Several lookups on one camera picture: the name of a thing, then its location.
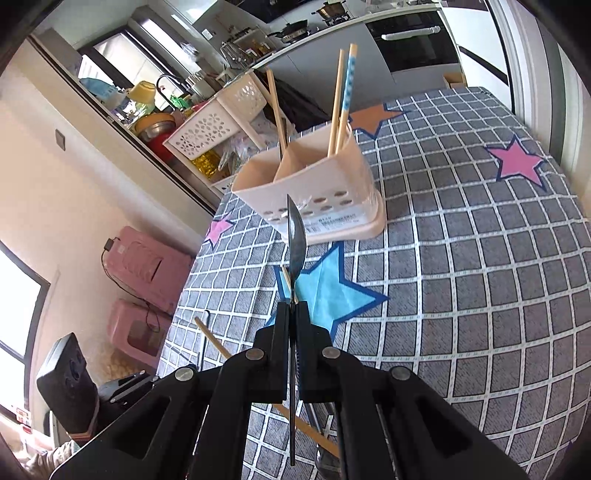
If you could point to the person's left forearm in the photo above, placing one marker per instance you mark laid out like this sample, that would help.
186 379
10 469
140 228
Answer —
51 457

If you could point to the curved kitchen faucet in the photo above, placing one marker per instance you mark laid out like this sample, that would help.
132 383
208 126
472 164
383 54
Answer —
171 85

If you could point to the grey wall switch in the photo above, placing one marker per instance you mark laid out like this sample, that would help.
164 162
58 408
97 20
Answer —
61 140

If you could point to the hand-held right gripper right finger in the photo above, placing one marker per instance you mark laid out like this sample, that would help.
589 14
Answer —
310 341

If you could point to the steel cooking pot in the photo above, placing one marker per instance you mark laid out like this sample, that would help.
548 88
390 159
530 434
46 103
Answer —
331 10

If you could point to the black built-in oven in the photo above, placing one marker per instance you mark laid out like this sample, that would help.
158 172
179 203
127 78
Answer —
411 41

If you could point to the clear plastic bags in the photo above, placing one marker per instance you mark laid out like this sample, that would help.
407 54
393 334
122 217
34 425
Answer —
240 150

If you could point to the grey checked tablecloth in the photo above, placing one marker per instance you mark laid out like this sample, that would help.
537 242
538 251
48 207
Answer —
461 277

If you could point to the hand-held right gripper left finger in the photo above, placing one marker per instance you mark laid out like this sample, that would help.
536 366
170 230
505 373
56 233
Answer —
280 341

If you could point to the blue patterned wooden chopstick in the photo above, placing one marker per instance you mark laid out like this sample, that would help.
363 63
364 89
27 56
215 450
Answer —
348 87

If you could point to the black wok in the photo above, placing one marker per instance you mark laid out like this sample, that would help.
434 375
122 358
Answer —
288 32

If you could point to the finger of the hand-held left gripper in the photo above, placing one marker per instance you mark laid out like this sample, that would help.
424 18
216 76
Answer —
131 385

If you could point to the white countertop rack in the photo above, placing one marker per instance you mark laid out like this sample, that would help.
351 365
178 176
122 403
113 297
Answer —
251 42

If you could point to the gold foil packet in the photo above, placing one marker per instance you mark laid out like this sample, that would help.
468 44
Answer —
207 164

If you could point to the small pink plastic stool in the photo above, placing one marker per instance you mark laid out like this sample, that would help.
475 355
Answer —
138 332

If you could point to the cardboard box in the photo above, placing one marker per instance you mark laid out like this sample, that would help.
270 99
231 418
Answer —
455 79

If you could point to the red canister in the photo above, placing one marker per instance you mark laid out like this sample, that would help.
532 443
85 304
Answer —
160 146

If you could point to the large pink plastic stool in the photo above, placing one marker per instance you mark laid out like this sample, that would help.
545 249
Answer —
147 267

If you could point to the beige plastic storage cart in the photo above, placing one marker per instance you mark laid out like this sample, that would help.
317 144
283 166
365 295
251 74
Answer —
207 127

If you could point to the beige plastic utensil holder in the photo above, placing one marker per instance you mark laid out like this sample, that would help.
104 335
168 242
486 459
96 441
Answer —
323 184

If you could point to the glass carafe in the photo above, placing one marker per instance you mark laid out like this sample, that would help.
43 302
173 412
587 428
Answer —
233 54

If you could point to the yellow bowl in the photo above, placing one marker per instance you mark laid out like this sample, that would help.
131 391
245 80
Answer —
144 92

